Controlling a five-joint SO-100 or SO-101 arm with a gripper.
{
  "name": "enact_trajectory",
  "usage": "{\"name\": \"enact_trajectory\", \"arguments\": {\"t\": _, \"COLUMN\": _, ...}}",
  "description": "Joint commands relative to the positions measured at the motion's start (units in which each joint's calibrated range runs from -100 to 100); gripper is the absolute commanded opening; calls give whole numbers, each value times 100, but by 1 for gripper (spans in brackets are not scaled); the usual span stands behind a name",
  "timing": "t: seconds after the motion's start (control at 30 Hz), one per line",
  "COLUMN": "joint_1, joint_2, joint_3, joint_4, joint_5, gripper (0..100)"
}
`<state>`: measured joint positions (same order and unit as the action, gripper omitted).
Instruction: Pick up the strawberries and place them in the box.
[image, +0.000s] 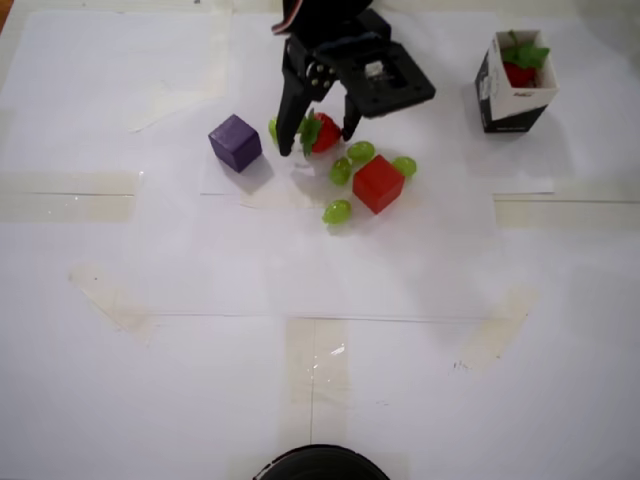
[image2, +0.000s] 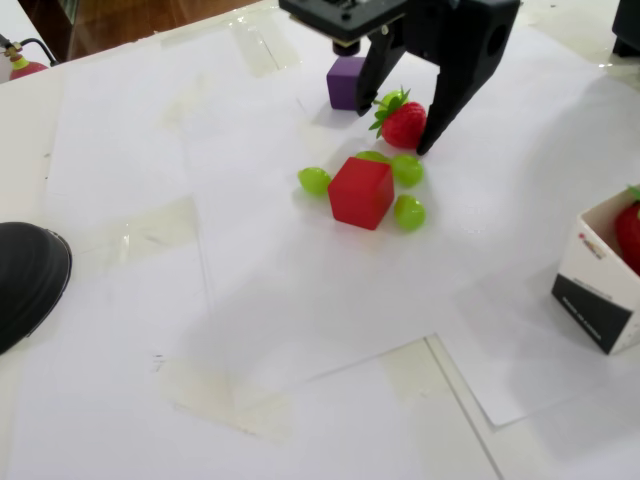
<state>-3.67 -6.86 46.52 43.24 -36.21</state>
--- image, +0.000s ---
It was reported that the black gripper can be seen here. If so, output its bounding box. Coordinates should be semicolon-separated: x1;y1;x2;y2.
276;8;395;158

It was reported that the red plastic strawberry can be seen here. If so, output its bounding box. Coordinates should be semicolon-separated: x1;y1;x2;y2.
297;107;344;155
501;29;551;87

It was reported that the white and black carton box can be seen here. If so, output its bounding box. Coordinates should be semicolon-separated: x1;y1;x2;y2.
473;29;561;135

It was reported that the red wooden cube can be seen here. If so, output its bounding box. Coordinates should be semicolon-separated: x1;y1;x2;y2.
351;153;406;216

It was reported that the purple wooden cube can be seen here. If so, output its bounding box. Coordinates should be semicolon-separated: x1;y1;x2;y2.
207;113;263;174

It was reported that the black round object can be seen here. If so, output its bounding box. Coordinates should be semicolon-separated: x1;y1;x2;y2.
252;443;391;480

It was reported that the servo cable bundle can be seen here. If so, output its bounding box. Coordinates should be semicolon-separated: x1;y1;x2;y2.
271;9;301;37

